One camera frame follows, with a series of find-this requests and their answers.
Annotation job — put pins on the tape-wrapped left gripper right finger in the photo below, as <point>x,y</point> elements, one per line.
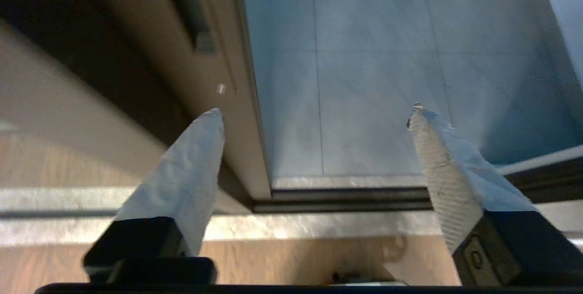
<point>460,189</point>

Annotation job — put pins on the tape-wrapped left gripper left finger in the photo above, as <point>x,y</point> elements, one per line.
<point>186,184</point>

